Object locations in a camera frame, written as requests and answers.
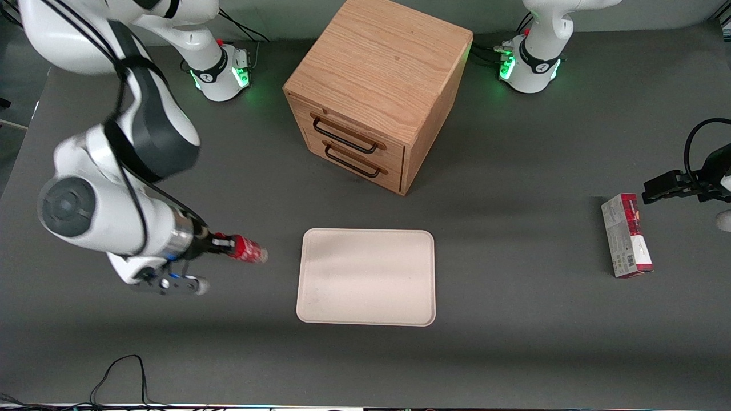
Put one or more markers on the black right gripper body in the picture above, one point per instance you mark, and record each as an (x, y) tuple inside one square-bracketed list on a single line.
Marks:
[(202, 243)]

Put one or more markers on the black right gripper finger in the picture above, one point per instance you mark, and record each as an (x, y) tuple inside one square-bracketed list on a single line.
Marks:
[(224, 249), (224, 238)]

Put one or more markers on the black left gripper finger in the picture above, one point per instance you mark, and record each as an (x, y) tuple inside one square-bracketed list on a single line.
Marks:
[(671, 181), (674, 195)]

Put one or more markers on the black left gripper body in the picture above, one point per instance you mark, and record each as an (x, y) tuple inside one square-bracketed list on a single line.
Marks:
[(714, 171)]

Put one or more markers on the red coke bottle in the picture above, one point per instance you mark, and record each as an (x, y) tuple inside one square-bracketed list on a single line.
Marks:
[(251, 251)]

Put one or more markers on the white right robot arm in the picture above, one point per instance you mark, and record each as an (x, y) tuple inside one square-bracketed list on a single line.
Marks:
[(103, 188)]

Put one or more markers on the cream plastic tray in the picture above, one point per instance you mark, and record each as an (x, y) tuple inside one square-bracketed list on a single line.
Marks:
[(365, 277)]

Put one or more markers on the grey and red carton box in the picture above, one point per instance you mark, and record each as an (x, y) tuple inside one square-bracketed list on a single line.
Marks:
[(625, 237)]

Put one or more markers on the wooden drawer front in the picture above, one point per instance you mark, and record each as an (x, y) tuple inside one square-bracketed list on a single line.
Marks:
[(348, 128), (354, 157)]

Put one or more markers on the wooden drawer cabinet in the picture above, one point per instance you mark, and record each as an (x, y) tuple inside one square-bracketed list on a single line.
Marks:
[(377, 63)]

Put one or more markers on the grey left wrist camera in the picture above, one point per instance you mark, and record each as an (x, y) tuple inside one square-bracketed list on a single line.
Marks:
[(725, 221)]

